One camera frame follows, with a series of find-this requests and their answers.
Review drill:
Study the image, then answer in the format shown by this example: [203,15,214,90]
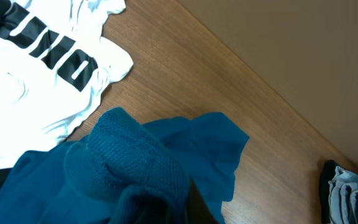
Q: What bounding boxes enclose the white t-shirt black lettering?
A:
[0,0,134,169]

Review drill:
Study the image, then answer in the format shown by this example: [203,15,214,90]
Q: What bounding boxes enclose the black folded garment under jeans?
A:
[319,160,339,224]

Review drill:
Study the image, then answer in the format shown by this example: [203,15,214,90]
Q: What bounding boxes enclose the teal blue polo shirt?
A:
[0,108,249,223]

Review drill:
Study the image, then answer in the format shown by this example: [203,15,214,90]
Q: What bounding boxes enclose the light blue folded jeans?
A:
[328,166,358,224]

